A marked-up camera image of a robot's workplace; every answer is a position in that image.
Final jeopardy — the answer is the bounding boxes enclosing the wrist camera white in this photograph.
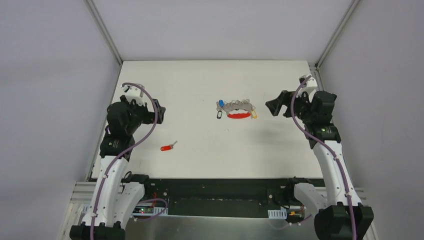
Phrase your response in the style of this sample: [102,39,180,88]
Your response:
[296,74,319,97]
[121,83,145,107]

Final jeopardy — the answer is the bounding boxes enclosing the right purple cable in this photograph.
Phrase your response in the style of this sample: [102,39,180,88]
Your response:
[268,75,359,240]

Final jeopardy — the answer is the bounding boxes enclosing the blue key tag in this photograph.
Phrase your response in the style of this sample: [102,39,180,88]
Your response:
[218,99,225,108]

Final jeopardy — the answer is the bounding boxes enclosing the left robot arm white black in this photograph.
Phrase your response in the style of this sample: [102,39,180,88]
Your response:
[69,95,166,240]

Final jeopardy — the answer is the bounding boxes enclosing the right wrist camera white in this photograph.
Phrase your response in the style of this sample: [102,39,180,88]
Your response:
[296,74,319,97]

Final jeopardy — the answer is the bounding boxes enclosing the purple cable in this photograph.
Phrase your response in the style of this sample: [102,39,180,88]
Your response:
[89,82,169,240]
[268,75,359,240]

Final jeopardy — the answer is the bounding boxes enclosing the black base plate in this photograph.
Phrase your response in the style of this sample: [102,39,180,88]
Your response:
[120,178,327,220]

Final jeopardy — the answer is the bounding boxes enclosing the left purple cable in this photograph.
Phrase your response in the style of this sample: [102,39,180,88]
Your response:
[89,82,169,240]

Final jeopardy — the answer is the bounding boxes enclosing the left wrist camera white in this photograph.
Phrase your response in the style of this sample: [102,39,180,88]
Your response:
[121,83,145,107]

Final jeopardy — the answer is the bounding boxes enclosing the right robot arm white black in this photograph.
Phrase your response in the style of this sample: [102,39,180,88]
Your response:
[265,90,374,240]

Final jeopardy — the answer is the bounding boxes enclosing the key with red tag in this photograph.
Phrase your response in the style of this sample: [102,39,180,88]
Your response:
[160,141,177,152]

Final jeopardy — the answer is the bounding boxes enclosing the black key tag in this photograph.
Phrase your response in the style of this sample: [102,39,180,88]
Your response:
[216,110,223,120]

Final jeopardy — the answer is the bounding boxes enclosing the key organizer with red handle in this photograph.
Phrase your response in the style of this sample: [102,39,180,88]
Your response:
[219,98,258,120]

